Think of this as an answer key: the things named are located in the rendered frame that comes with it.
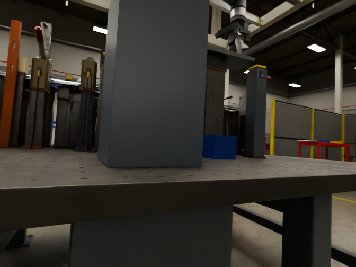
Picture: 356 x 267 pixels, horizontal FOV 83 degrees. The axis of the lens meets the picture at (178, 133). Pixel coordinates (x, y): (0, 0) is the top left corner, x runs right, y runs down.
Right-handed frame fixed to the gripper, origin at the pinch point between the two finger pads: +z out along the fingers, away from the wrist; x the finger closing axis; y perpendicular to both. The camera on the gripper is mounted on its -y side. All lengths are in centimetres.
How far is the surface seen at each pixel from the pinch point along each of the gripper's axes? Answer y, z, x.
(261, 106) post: 15.0, 22.3, -3.0
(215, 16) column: 283, -508, 676
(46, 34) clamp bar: -82, 1, 5
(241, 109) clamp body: 18.5, 20.0, 19.7
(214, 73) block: -11.9, 11.1, -6.7
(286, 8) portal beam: 220, -215, 209
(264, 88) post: 16.3, 13.2, -2.8
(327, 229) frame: 1, 62, -48
